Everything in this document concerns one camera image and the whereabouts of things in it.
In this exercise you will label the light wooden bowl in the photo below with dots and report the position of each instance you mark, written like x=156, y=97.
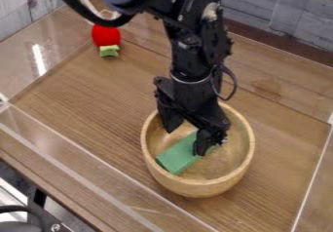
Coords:
x=221, y=168

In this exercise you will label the green rectangular block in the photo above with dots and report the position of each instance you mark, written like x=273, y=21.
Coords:
x=177, y=158

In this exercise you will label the black table leg bracket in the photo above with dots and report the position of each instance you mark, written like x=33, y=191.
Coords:
x=49, y=223

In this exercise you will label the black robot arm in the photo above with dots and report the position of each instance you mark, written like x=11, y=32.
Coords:
x=194, y=28

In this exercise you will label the red plush strawberry toy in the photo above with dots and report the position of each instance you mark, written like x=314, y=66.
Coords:
x=106, y=38

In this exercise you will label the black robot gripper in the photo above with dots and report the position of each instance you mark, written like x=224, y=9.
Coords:
x=190, y=101

